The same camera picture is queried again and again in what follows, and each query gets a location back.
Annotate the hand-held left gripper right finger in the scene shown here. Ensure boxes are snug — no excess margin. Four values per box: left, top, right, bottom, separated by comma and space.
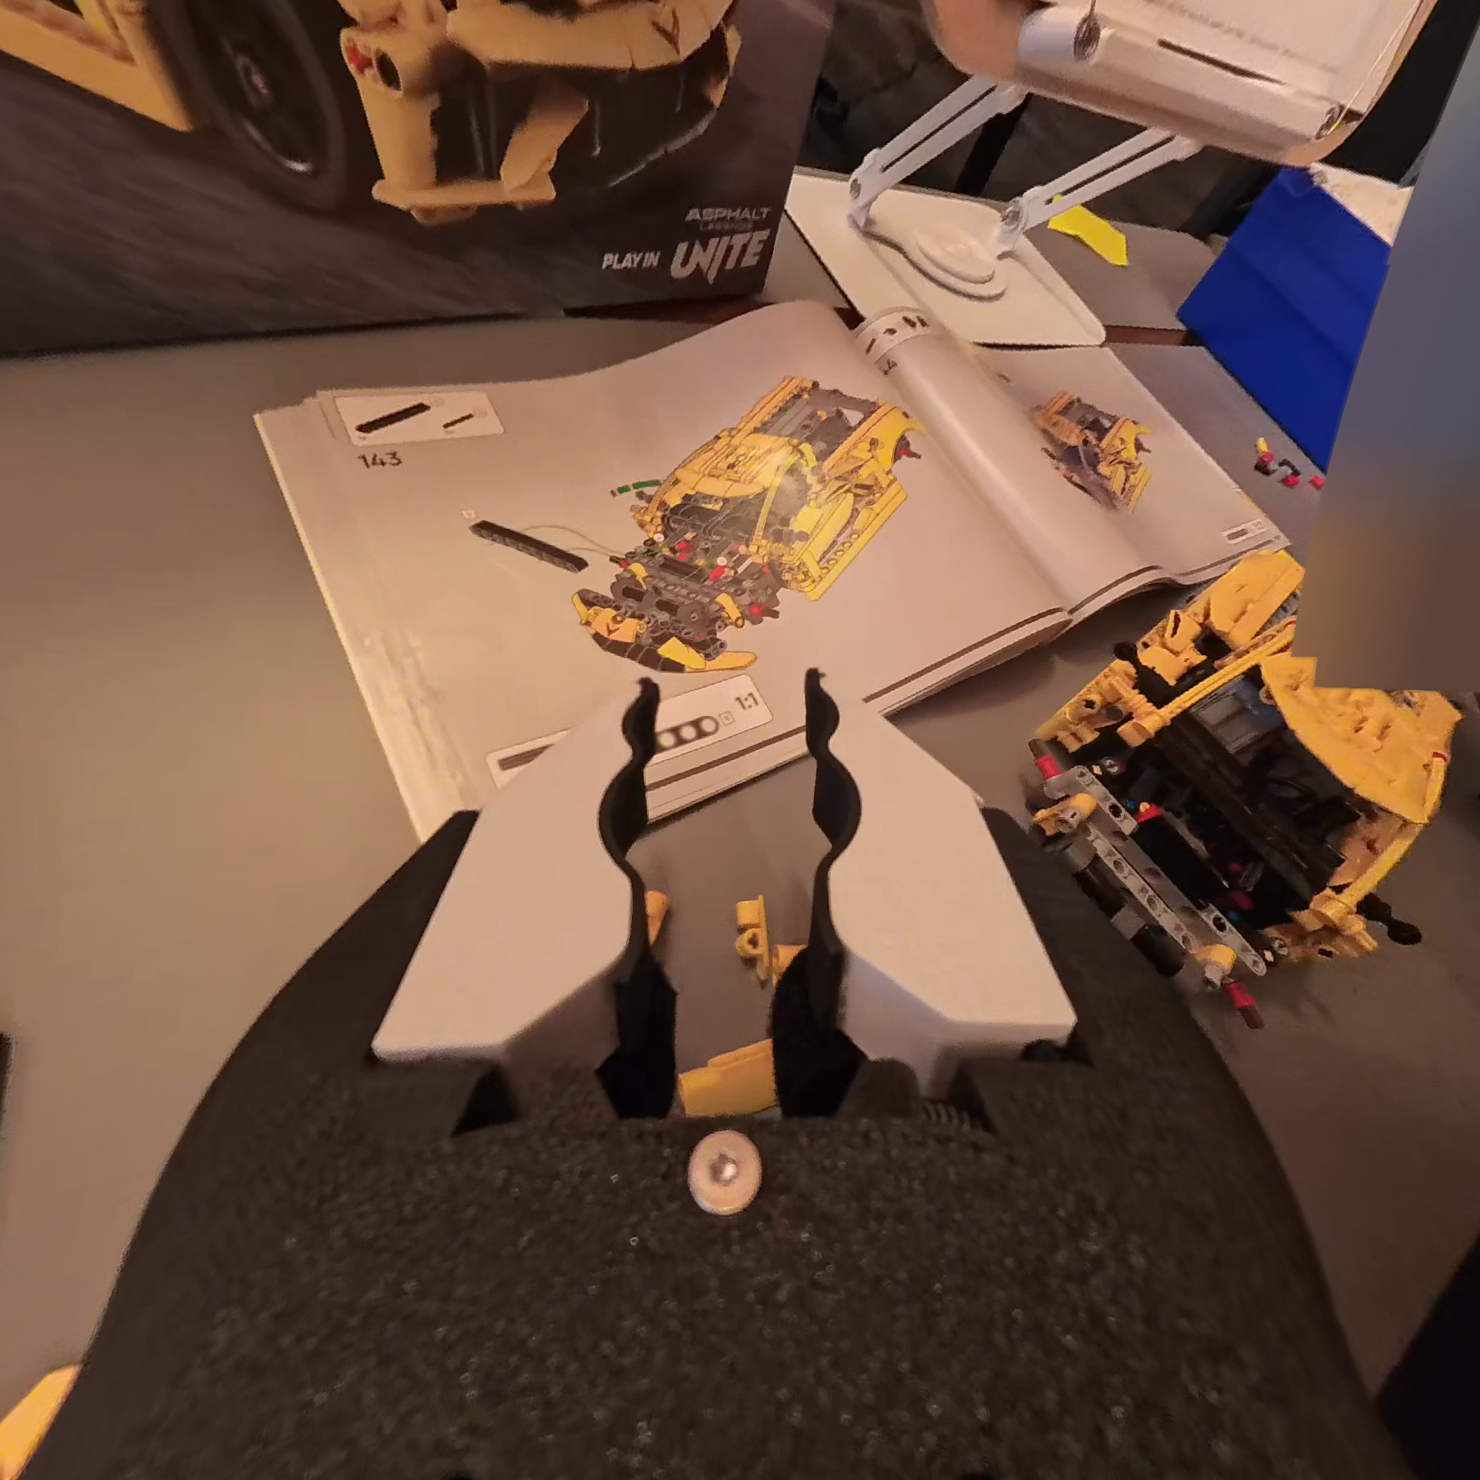
771, 668, 1080, 1121

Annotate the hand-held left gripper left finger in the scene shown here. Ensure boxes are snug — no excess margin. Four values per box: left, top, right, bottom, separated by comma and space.
370, 678, 678, 1121

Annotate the instruction booklet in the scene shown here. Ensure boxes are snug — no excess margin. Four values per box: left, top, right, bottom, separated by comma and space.
252, 301, 1293, 839

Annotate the yellow brick car model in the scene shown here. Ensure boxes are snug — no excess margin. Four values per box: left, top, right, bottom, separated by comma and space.
1027, 548, 1464, 1032

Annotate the grey desk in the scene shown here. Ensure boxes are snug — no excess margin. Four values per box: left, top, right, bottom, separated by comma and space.
0, 173, 1480, 1401

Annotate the pile of yellow brick pieces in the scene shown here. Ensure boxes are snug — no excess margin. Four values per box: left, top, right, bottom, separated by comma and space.
0, 888, 810, 1475

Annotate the pile of small coloured pins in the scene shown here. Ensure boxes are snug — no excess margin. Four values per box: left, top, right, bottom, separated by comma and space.
1245, 437, 1328, 493

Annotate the white document stand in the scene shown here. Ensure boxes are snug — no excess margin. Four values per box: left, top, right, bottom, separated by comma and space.
785, 0, 1436, 349

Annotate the blue storage bin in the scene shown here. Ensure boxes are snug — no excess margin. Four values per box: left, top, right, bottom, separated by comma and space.
1177, 167, 1406, 469

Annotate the yellow sticky note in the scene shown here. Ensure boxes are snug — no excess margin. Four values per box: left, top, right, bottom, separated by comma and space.
1043, 206, 1129, 268

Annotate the toy car set box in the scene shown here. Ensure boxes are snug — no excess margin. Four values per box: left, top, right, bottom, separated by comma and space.
0, 0, 836, 358

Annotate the white dotted sheet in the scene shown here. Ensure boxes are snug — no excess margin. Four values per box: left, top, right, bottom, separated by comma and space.
1312, 162, 1413, 245

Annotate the printed instruction sheet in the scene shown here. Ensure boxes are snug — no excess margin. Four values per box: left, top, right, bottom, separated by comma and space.
1087, 0, 1428, 93

